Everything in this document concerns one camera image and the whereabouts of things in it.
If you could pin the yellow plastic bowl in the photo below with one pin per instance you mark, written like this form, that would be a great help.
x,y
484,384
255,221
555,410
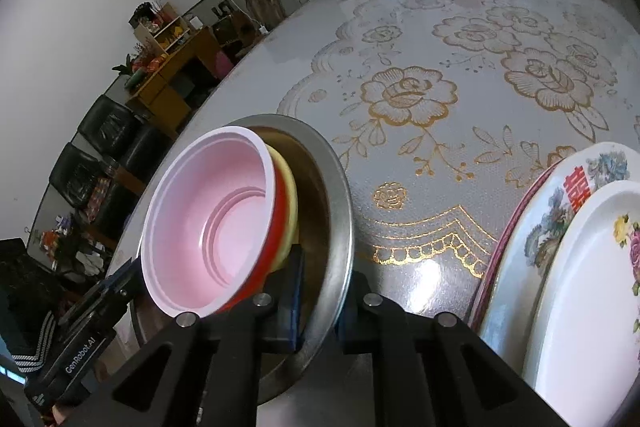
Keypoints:
x,y
289,217

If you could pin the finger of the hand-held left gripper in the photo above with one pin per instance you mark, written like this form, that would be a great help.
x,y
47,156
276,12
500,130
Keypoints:
x,y
120,277
120,299

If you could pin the stainless steel bowl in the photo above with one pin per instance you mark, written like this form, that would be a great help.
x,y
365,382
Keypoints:
x,y
335,217

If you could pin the carved wooden chair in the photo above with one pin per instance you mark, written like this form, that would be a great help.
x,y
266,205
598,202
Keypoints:
x,y
260,2

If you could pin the dark white-striped garment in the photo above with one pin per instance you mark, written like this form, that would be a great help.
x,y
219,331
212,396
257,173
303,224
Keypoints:
x,y
35,347

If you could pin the small white pink-flower plate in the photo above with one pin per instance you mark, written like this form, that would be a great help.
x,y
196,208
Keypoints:
x,y
590,307

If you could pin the wooden shelf rack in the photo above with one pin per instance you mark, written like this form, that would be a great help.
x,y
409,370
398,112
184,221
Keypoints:
x,y
165,27

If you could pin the pink bag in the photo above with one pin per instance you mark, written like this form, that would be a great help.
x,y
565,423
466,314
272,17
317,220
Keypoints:
x,y
222,64

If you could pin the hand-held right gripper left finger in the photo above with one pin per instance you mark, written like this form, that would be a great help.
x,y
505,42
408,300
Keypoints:
x,y
295,307

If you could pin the red plastic bowl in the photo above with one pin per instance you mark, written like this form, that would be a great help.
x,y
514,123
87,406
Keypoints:
x,y
215,217

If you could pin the dark wooden chair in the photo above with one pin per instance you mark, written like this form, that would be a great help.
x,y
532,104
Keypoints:
x,y
232,29

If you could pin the large pink-rimmed floral plate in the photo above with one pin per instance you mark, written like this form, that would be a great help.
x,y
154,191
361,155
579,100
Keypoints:
x,y
487,279

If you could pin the black leather sofa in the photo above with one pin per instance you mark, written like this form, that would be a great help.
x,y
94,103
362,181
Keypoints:
x,y
105,122

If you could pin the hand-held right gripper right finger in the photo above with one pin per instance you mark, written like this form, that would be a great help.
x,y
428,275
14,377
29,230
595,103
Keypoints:
x,y
357,332

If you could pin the wooden cabinet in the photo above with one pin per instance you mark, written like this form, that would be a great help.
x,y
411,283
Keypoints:
x,y
165,77

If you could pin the assorted produce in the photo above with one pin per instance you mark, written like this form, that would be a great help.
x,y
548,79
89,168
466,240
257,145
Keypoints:
x,y
140,69

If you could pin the white plate red blue flowers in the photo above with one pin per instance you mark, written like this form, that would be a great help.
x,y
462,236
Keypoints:
x,y
545,227

